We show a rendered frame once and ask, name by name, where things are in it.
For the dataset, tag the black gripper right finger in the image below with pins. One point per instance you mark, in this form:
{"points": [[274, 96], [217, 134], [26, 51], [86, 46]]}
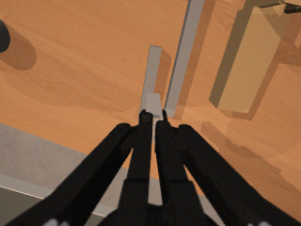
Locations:
{"points": [[233, 198]]}

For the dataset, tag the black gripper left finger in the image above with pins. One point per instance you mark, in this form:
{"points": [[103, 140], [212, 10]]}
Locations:
{"points": [[74, 200]]}

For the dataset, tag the grey cylinder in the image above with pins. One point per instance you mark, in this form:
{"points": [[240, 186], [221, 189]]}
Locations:
{"points": [[4, 37]]}

